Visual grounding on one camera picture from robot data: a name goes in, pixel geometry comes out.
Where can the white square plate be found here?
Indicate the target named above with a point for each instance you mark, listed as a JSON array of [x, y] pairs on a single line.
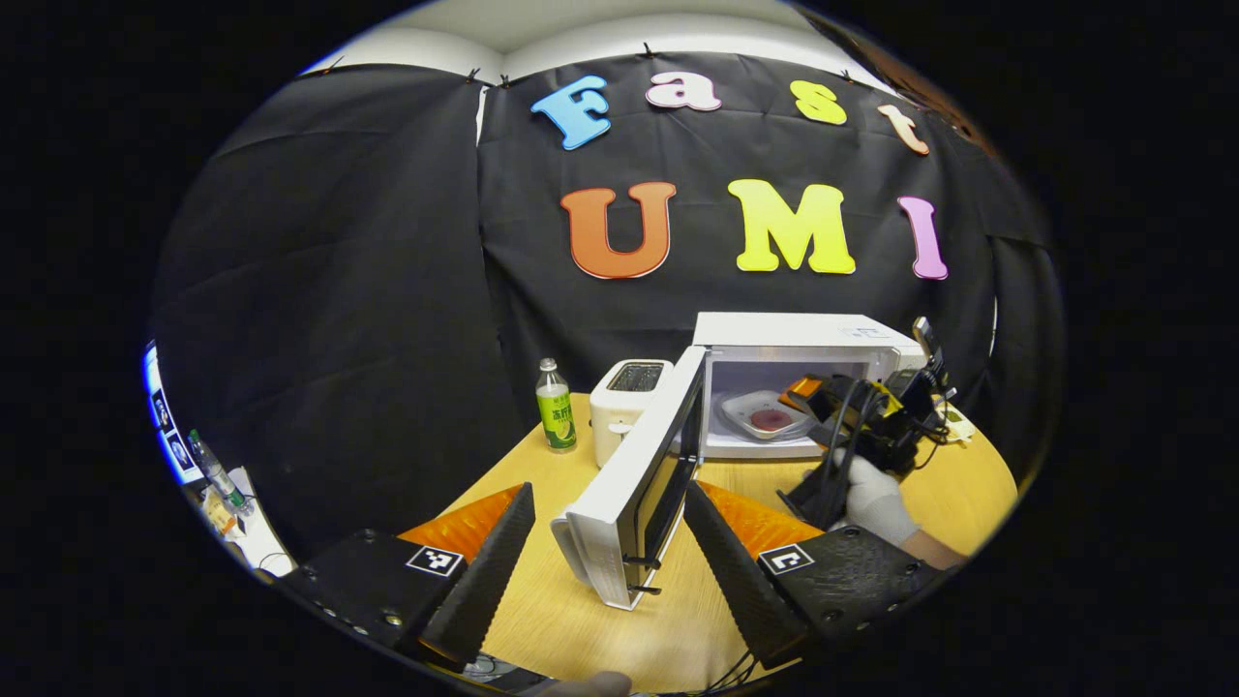
[[740, 411]]

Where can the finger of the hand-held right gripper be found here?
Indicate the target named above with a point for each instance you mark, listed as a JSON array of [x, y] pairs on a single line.
[[803, 389]]

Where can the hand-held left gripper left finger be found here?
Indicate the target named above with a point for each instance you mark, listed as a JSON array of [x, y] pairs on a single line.
[[489, 571]]

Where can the blue edged wall poster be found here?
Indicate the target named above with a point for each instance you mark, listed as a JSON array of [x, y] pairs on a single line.
[[166, 426]]

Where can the black backdrop cloth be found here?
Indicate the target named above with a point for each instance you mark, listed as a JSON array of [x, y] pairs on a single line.
[[368, 290]]

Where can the divided snack tray with beans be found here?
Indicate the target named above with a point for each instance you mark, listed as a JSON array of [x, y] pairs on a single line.
[[960, 426]]

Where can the white microwave oven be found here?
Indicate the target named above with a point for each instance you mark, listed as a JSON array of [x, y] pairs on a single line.
[[803, 331]]

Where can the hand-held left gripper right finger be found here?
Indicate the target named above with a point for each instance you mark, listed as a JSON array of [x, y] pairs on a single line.
[[745, 590]]

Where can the pink round donut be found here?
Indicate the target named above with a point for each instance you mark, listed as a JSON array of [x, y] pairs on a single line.
[[771, 420]]

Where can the green label drink bottle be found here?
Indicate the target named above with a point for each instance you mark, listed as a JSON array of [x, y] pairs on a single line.
[[557, 416]]

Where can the clear bottle with green cap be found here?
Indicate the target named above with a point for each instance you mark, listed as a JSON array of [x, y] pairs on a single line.
[[218, 476]]

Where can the white side table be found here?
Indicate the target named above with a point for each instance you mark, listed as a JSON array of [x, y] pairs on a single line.
[[261, 542]]

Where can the white toaster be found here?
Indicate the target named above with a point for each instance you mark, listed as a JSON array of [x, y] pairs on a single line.
[[615, 411]]

